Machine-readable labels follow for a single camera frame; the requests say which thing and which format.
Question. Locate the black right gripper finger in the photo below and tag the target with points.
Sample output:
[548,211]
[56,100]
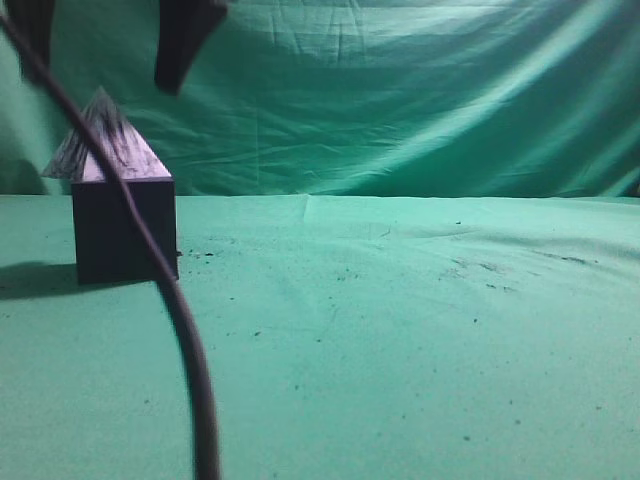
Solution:
[184,26]

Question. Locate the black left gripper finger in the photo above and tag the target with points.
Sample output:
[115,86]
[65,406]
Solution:
[33,20]

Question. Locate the blue streaked square pyramid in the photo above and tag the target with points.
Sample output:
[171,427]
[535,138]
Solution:
[126,148]

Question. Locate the dark purple cube block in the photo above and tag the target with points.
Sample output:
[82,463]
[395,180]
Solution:
[106,246]

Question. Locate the green backdrop cloth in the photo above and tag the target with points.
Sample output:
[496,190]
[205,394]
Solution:
[377,98]

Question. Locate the green table cloth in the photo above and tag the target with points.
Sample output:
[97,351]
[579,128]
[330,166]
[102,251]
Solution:
[347,337]

